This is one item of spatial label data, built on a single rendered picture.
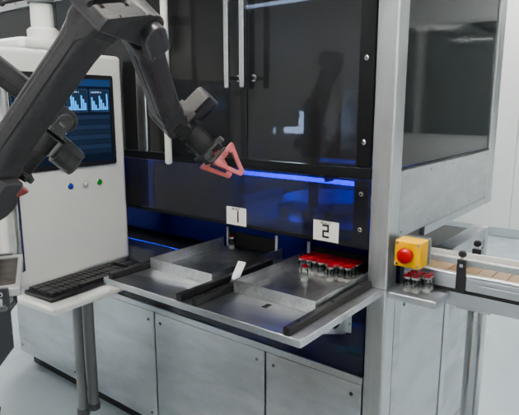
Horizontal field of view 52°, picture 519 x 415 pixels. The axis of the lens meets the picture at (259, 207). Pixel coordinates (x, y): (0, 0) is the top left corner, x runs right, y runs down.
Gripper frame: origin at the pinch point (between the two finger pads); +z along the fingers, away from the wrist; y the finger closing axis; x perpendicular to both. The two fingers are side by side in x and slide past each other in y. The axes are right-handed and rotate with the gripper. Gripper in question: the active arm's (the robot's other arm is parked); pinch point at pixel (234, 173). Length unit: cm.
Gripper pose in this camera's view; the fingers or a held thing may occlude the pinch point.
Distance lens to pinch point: 131.5
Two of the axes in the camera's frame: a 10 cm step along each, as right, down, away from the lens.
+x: -6.1, 7.6, -2.3
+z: 7.1, 6.5, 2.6
